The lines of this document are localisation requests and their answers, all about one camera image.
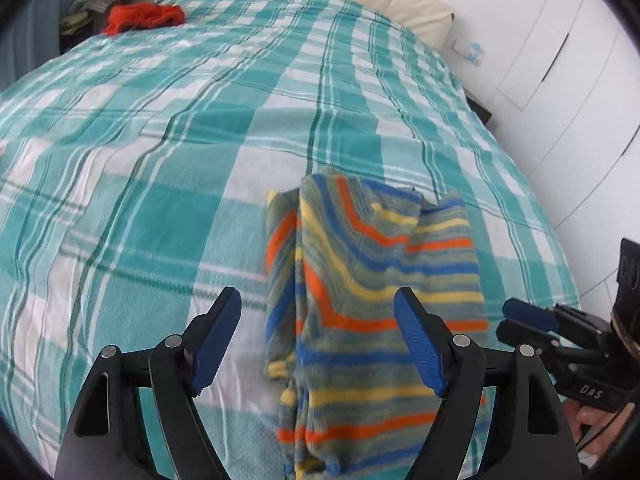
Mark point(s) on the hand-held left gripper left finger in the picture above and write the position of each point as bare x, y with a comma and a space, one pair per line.
217, 345

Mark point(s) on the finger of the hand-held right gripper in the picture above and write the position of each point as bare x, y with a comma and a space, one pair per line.
520, 332
525, 310

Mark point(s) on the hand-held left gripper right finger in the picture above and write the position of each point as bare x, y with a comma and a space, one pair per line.
420, 340

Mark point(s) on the striped knit sweater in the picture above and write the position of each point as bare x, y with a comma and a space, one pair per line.
350, 285

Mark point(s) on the person's right hand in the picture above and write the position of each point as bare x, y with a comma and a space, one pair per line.
592, 422

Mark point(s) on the white wardrobe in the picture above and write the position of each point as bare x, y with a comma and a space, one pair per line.
575, 110

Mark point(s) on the teal plaid bed blanket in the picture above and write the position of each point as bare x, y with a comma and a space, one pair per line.
125, 160

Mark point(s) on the red cloth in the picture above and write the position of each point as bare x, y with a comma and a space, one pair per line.
145, 15

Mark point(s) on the green cloth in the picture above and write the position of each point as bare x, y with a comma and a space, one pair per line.
75, 22

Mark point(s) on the blue curtain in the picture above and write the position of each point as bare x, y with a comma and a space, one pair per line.
35, 35

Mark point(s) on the white wall switch panel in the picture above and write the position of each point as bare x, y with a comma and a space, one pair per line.
467, 49

